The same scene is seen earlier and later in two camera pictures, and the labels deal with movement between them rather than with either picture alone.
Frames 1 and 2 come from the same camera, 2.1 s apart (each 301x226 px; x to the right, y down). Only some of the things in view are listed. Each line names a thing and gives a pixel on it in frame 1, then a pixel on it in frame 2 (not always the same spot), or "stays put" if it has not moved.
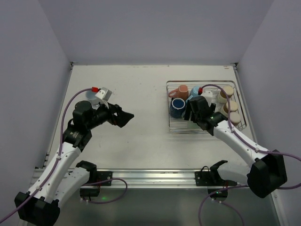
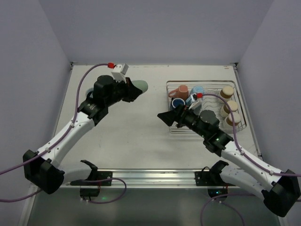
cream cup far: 229,90 stays put
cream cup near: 235,118 stays put
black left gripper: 115,115 → 127,89
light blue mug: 194,93 stays put
